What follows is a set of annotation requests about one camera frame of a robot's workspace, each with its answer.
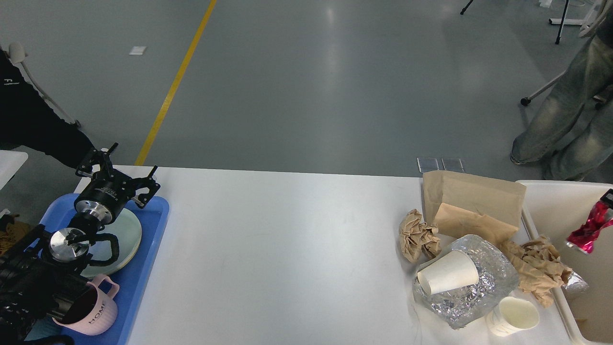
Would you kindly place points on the blue plastic tray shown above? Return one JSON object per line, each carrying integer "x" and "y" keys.
{"x": 132, "y": 280}

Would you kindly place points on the clear floor plate right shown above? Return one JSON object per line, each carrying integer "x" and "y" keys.
{"x": 453, "y": 164}

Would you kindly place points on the person in black clothes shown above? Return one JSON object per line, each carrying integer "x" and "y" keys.
{"x": 26, "y": 120}

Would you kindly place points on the white paper cup lower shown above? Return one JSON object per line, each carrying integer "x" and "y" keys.
{"x": 512, "y": 315}

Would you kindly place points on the white office chair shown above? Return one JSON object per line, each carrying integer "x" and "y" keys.
{"x": 588, "y": 25}

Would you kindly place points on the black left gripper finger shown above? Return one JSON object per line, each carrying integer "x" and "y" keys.
{"x": 97, "y": 165}
{"x": 142, "y": 189}

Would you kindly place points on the brown paper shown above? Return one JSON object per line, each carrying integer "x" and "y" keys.
{"x": 417, "y": 237}
{"x": 538, "y": 263}

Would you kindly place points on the light green plate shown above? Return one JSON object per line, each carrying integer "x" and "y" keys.
{"x": 127, "y": 229}

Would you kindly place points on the crumpled clear plastic wrap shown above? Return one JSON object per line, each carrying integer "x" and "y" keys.
{"x": 496, "y": 279}

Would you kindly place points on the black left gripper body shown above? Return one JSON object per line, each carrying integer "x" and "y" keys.
{"x": 105, "y": 196}

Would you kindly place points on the pink mug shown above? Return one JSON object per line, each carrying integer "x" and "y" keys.
{"x": 95, "y": 311}

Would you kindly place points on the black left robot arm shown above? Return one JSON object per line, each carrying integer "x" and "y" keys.
{"x": 41, "y": 273}

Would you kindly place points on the brown paper bag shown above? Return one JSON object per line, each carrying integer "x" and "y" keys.
{"x": 460, "y": 204}

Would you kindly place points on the clear floor plate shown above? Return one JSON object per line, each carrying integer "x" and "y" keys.
{"x": 453, "y": 164}
{"x": 427, "y": 164}

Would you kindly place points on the white plastic bin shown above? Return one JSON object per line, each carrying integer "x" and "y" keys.
{"x": 554, "y": 209}

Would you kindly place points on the clear floor plate left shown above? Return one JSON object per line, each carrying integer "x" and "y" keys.
{"x": 427, "y": 164}

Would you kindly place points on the crumpled brown paper in bin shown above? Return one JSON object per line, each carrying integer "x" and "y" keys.
{"x": 538, "y": 263}

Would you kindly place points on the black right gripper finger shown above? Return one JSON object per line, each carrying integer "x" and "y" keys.
{"x": 607, "y": 198}

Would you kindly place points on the white paper cup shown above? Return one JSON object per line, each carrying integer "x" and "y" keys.
{"x": 512, "y": 315}
{"x": 453, "y": 270}

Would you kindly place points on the black tripod stand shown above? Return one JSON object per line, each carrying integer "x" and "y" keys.
{"x": 561, "y": 22}

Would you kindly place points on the person in grey hoodie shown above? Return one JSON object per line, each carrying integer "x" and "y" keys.
{"x": 589, "y": 73}

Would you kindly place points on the crushed red soda can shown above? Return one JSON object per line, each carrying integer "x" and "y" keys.
{"x": 600, "y": 217}

